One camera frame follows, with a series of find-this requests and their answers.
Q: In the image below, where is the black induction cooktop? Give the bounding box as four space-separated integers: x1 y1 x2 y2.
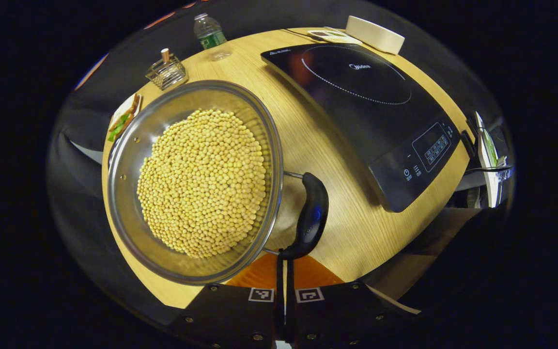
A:
261 43 461 213

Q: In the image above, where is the clear plastic water bottle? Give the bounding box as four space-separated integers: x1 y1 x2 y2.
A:
193 13 232 61

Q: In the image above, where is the white toaster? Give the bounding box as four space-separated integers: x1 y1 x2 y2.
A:
346 16 405 55

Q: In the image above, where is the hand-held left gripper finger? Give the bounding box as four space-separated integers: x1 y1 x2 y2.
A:
170 250 287 349
286 254 420 349

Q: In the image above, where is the metal wire basket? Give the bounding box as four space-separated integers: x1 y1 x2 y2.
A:
145 52 188 91

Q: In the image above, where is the black cooktop power cord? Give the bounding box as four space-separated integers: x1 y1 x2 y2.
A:
461 130 513 176

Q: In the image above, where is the sandwich with lettuce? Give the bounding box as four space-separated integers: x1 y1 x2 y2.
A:
108 93 142 142

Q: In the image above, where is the steel pot with black handles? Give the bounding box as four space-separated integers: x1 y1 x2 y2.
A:
107 80 330 286

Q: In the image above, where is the pile of yellow soybeans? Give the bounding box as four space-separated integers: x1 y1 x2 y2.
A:
137 109 267 258

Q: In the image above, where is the white green printed sheet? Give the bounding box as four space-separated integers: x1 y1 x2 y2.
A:
474 111 508 209

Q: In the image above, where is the thin black cable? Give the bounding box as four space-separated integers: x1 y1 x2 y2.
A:
281 28 318 39

